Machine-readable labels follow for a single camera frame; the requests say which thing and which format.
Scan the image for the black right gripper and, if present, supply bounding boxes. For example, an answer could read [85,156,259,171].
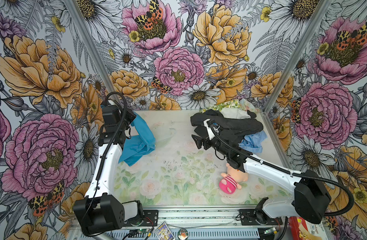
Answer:
[192,126,230,158]

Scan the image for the teal blue cloth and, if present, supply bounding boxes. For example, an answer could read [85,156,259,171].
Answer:
[118,114,156,167]

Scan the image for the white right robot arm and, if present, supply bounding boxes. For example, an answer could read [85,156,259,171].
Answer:
[191,114,331,224]

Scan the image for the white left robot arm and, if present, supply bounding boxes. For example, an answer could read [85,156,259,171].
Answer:
[73,103,144,240]

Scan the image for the lemon print cloth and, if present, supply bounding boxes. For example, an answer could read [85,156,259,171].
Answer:
[200,100,241,113]

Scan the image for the light blue cloth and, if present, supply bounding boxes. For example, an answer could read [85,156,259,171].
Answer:
[239,131,267,154]

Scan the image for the pastel floral cloth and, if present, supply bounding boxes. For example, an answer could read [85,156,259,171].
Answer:
[239,99,260,114]

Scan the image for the dark grey denim jeans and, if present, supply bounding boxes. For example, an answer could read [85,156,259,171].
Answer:
[190,109,264,144]

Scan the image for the pink pig plush toy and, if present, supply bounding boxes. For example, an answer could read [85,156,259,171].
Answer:
[219,163,249,195]

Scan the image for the round badge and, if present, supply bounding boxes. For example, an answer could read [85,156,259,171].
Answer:
[177,229,189,240]

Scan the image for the colourful card pack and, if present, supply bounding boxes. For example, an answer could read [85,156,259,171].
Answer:
[154,222,175,240]

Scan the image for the red snack box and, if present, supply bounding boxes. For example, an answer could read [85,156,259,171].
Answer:
[289,217,334,240]

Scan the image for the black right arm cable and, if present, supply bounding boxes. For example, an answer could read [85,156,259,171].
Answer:
[209,122,355,217]

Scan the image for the front aluminium rail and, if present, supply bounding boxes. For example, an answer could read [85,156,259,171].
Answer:
[69,205,293,240]

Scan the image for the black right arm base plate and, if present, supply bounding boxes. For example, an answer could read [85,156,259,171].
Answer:
[235,209,283,226]

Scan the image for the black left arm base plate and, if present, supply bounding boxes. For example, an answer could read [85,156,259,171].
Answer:
[123,210,159,228]

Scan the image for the left aluminium corner post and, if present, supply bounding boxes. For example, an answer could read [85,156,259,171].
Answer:
[65,1,115,93]

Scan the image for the aluminium corner frame post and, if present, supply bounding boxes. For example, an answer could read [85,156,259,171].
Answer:
[263,0,332,113]

